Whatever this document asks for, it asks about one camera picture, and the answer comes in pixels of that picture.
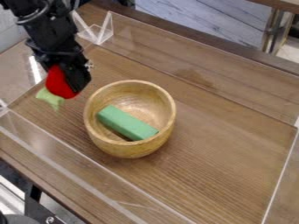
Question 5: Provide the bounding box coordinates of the black table frame bracket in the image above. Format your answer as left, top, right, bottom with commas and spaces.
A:
25, 185, 66, 224

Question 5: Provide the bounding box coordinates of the clear acrylic corner bracket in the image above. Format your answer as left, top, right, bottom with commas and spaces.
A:
73, 11, 114, 46

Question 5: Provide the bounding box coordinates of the wooden bowl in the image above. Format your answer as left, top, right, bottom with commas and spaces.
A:
83, 80, 177, 158

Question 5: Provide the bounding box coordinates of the metal table leg background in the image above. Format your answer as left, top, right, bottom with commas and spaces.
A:
262, 9, 296, 55

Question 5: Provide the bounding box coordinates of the green rectangular block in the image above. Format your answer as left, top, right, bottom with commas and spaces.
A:
97, 105, 159, 141

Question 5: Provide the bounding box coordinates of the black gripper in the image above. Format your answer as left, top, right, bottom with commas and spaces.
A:
15, 3, 91, 93

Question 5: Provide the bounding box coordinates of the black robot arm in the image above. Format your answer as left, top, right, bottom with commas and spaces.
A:
0, 0, 91, 99

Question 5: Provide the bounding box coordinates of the red plush fruit green leaf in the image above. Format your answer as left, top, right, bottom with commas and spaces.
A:
37, 64, 83, 111

